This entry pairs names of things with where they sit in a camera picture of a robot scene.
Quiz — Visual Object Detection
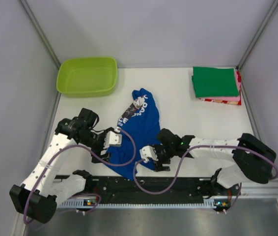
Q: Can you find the aluminium corner post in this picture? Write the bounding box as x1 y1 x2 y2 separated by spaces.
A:
18 0 61 69
236 0 278 70

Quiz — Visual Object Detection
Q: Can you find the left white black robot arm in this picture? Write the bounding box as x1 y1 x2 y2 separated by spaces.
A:
9 108 113 225

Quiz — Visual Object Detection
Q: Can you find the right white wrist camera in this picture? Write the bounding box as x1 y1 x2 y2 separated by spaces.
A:
139 146 157 163

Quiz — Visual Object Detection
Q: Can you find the blue printed t shirt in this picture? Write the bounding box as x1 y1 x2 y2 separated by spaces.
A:
108 88 160 180

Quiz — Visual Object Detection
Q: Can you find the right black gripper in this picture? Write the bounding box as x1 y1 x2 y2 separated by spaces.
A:
152 145 176 172

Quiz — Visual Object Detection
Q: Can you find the lime green plastic tub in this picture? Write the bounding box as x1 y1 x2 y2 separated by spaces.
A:
56 57 118 98

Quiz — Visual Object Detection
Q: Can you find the left aluminium corner post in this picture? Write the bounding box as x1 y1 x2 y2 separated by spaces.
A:
18 0 61 69

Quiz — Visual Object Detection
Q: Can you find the grey slotted cable duct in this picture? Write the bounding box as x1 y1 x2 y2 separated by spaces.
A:
55 198 230 209

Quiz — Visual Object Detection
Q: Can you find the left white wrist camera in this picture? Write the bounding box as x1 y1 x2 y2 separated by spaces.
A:
104 131 122 149

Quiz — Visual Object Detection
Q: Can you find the folded red patterned t shirt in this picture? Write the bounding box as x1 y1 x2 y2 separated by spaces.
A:
200 70 243 106

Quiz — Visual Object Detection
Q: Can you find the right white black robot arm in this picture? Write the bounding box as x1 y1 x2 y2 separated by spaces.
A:
152 128 277 196

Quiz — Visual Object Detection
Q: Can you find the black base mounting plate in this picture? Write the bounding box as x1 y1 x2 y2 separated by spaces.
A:
55 175 242 205

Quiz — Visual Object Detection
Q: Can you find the aluminium frame rail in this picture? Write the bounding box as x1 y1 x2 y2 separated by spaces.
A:
55 178 278 199

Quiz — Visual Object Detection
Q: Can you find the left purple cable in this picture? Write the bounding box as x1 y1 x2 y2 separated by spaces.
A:
22 127 137 225

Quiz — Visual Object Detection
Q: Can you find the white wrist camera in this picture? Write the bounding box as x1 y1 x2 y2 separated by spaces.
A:
104 131 122 149
139 146 157 163

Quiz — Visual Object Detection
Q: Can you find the right aluminium corner post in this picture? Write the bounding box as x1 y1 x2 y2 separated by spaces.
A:
236 0 278 70

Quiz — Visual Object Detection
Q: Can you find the folded green t shirt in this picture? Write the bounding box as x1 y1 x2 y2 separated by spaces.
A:
192 67 239 98

